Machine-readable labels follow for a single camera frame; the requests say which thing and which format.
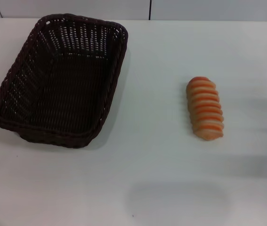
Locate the orange striped bread loaf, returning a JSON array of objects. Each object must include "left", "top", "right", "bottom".
[{"left": 186, "top": 76, "right": 225, "bottom": 142}]

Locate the dark brown woven basket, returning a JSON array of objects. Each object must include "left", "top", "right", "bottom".
[{"left": 0, "top": 13, "right": 129, "bottom": 149}]

